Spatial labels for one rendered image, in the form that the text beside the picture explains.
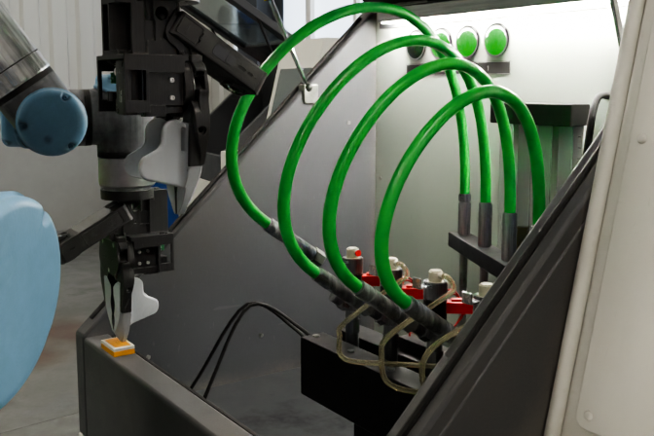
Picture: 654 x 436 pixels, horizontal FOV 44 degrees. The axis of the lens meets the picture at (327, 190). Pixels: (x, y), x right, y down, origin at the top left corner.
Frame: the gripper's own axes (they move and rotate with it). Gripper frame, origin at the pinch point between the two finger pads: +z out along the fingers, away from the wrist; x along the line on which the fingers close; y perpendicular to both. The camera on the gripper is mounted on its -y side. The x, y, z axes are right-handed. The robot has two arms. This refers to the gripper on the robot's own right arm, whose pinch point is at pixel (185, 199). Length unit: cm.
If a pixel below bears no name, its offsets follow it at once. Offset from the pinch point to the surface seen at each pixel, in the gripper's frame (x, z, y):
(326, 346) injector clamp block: -11.3, 22.2, -24.4
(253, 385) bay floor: -39, 37, -30
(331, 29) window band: -510, -61, -375
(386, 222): 12.8, 1.8, -14.8
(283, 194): -3.4, 0.7, -13.2
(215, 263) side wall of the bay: -43, 17, -25
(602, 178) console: 24.5, -2.4, -31.3
